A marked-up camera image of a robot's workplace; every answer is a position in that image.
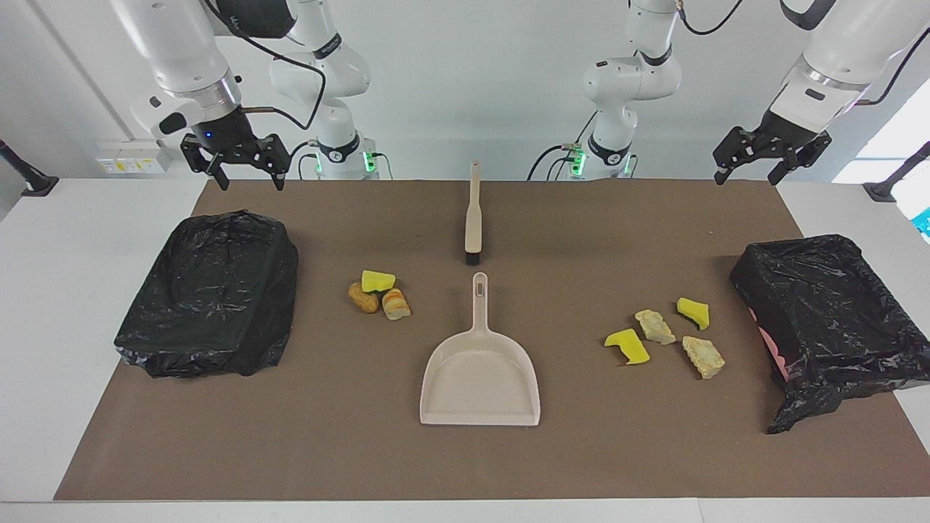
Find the white blue packet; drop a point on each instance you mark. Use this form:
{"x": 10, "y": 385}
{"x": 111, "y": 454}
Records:
{"x": 923, "y": 221}

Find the pale crusty bread chunk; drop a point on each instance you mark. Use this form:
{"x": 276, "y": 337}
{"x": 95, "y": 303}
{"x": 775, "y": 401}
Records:
{"x": 703, "y": 356}
{"x": 655, "y": 327}

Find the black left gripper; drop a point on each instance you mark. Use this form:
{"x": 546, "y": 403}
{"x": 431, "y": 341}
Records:
{"x": 788, "y": 134}

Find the notched yellow sponge piece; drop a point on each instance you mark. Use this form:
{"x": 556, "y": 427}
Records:
{"x": 631, "y": 349}

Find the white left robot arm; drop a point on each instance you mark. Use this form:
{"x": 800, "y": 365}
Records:
{"x": 632, "y": 80}

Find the beige plastic dustpan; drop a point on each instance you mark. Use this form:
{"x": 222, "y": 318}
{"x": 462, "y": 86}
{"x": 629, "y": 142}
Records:
{"x": 479, "y": 378}

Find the brown bread nugget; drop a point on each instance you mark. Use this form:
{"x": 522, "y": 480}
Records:
{"x": 363, "y": 299}

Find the black bag lined pink bin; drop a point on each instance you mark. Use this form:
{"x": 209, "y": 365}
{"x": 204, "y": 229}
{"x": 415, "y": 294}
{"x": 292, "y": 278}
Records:
{"x": 835, "y": 319}

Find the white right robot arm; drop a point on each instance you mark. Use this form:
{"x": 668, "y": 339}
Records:
{"x": 320, "y": 73}

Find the white yellow wall socket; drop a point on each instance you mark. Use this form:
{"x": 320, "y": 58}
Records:
{"x": 134, "y": 158}

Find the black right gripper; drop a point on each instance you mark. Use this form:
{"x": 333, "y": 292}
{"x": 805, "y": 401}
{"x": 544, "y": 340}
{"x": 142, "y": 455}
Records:
{"x": 221, "y": 134}

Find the black clamp stand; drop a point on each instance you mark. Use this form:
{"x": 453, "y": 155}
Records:
{"x": 883, "y": 190}
{"x": 40, "y": 185}

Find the striped bread roll piece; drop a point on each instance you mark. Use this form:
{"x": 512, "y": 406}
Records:
{"x": 396, "y": 305}

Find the brown table mat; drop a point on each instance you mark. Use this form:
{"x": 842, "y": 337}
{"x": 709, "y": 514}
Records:
{"x": 465, "y": 457}

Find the beige hand brush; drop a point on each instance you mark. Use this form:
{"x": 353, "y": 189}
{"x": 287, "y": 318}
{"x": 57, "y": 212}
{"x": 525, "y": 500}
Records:
{"x": 473, "y": 218}

